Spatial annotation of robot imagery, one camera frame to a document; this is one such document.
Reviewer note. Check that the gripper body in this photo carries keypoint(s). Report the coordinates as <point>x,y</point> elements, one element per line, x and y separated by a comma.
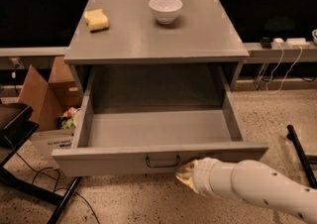
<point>205,173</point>

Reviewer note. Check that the grey top drawer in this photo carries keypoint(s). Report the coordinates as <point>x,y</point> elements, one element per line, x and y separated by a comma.
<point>155,118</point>

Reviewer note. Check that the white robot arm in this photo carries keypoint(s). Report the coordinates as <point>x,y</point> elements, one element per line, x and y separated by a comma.
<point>251,182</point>

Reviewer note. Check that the grey drawer cabinet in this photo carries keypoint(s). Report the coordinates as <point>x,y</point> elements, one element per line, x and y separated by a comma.
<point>202,33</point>

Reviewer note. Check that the black stand leg right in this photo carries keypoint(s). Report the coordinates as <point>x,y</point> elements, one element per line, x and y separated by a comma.
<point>292,136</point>

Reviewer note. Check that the brown cardboard box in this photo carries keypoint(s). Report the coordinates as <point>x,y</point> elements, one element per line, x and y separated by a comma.
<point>54,101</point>

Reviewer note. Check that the black small adapter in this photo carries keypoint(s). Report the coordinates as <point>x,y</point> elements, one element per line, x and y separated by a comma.
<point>265,43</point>

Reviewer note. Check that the white power adapter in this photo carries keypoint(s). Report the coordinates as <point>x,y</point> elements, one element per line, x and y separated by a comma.
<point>277,43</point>

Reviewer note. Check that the white ceramic bowl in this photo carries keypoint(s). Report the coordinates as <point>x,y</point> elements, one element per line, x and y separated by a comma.
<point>166,11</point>

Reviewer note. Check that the white power strip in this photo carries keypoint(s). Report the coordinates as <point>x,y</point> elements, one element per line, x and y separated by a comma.
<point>297,43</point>

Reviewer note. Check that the yellow sponge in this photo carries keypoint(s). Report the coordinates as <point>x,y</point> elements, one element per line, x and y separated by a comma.
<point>96,20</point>

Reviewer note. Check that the black stand frame left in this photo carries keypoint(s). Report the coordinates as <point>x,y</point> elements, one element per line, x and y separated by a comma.
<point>16,128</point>

